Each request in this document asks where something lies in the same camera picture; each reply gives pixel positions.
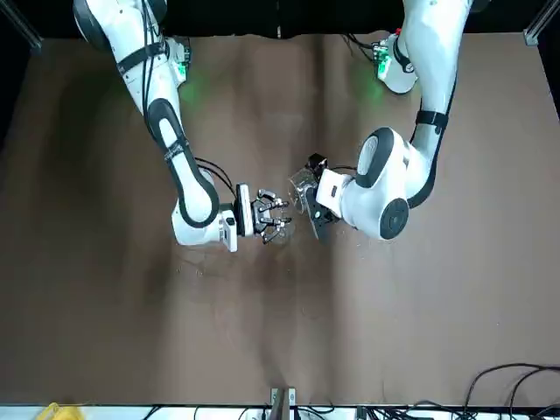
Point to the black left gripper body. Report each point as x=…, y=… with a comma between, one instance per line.
x=318, y=214

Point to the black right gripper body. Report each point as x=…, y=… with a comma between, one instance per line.
x=258, y=219

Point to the clear glass conical flask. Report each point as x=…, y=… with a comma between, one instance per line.
x=286, y=232

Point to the clear glass beaker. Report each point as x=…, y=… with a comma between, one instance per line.
x=302, y=188

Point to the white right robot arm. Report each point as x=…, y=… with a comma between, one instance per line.
x=131, y=52

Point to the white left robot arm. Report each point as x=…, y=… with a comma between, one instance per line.
x=433, y=65

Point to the yellow bag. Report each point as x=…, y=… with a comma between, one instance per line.
x=61, y=413

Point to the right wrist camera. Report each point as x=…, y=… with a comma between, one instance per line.
x=245, y=210

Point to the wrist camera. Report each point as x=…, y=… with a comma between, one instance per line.
x=245, y=210
x=318, y=163

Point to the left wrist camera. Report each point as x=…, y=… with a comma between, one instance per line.
x=318, y=163

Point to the aluminium post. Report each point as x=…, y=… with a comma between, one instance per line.
x=282, y=404

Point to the aluminium frame rail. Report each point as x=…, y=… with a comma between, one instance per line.
x=28, y=32
x=536, y=26

